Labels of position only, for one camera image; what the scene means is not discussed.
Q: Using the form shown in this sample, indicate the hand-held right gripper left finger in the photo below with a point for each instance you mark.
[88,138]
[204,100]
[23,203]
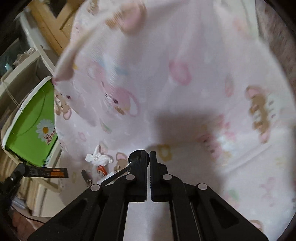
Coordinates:
[138,183]

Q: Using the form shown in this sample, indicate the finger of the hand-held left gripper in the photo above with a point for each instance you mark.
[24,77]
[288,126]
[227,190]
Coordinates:
[13,176]

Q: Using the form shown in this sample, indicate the small round orange roll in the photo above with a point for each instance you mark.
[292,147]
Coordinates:
[101,171]

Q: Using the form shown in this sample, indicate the wooden door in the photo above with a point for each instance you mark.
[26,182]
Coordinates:
[50,23]

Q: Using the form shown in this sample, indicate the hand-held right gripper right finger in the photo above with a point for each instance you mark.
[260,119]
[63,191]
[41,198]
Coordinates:
[157,176]

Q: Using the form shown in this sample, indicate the black packet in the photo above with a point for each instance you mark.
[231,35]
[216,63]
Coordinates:
[46,172]

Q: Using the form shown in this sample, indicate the pink bear-print sheet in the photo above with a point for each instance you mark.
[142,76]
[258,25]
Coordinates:
[185,69]

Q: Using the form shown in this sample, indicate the white shelf unit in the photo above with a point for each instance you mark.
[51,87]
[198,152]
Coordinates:
[34,60]

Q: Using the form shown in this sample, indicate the black plastic spoon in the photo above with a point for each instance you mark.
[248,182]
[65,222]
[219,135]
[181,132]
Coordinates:
[136,157]

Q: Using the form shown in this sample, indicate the green plastic storage box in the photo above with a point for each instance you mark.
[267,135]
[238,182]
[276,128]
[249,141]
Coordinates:
[30,120]

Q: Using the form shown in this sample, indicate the white tissue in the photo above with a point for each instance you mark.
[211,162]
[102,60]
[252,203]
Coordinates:
[98,158]

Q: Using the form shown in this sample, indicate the small black cylinder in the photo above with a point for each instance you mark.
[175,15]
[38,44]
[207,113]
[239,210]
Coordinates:
[86,177]

